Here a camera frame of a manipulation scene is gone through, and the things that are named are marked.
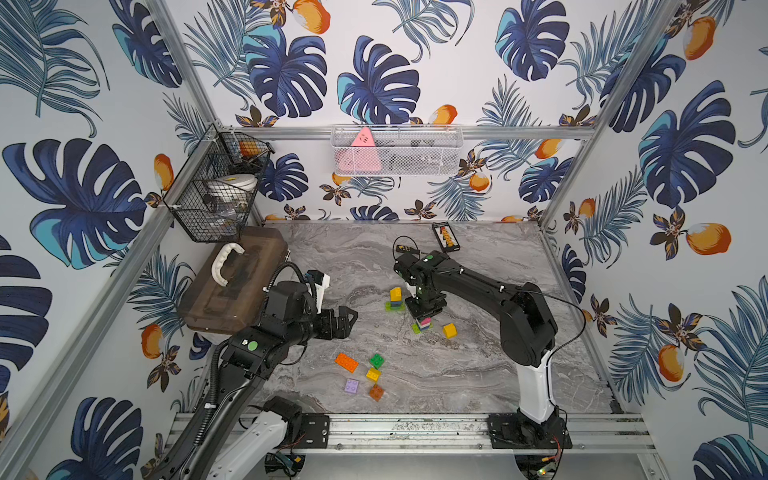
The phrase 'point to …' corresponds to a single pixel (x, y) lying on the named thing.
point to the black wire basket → (195, 216)
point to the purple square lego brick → (351, 386)
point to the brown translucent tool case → (230, 286)
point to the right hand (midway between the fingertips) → (424, 316)
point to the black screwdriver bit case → (446, 236)
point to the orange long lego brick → (347, 362)
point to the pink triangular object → (361, 156)
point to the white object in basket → (232, 187)
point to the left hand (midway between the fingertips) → (342, 309)
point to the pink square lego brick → (426, 321)
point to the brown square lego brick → (376, 392)
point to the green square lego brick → (377, 361)
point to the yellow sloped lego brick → (373, 374)
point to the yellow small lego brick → (396, 294)
